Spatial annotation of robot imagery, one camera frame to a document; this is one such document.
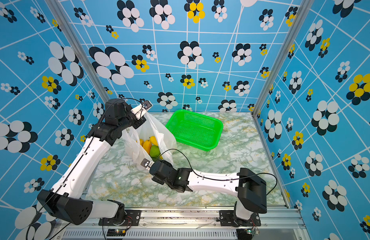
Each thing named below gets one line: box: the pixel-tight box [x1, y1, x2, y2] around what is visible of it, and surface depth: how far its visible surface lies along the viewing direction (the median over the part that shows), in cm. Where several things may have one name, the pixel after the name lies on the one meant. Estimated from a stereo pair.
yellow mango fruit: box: [143, 140, 152, 155], surface depth 93 cm
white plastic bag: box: [122, 112, 177, 168], surface depth 72 cm
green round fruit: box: [149, 145, 161, 162], surface depth 92 cm
